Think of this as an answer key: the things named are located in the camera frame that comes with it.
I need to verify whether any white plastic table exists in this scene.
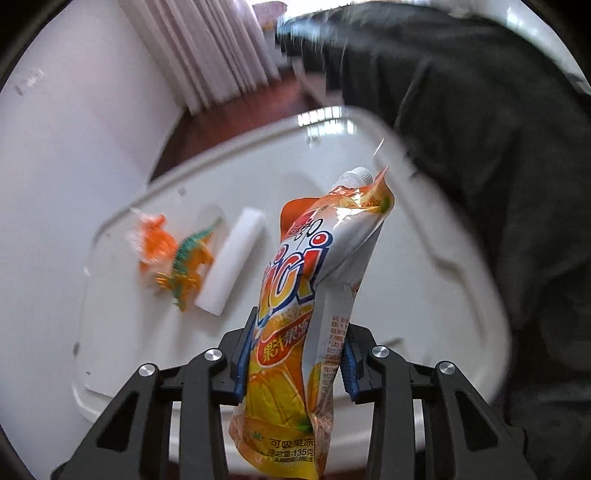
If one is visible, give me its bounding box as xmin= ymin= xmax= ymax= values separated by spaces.
xmin=71 ymin=105 xmax=511 ymax=462

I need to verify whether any white foam block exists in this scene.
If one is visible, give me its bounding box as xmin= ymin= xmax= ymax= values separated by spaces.
xmin=194 ymin=206 xmax=269 ymax=318

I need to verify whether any pink striped curtain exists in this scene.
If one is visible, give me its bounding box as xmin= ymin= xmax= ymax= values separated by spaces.
xmin=117 ymin=0 xmax=282 ymax=114

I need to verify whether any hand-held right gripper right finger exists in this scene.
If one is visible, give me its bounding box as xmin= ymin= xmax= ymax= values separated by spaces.
xmin=342 ymin=320 xmax=539 ymax=480

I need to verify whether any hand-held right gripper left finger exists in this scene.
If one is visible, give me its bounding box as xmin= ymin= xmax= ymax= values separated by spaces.
xmin=51 ymin=307 xmax=259 ymax=480

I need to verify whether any orange clear plastic wrapper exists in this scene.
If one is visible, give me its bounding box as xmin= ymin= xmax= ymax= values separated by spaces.
xmin=127 ymin=208 xmax=179 ymax=289

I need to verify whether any orange jelly drink pouch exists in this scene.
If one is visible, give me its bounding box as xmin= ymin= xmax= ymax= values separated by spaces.
xmin=228 ymin=166 xmax=397 ymax=478

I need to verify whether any green orange toy dinosaur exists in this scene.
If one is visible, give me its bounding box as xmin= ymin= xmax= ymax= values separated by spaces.
xmin=154 ymin=222 xmax=220 ymax=313

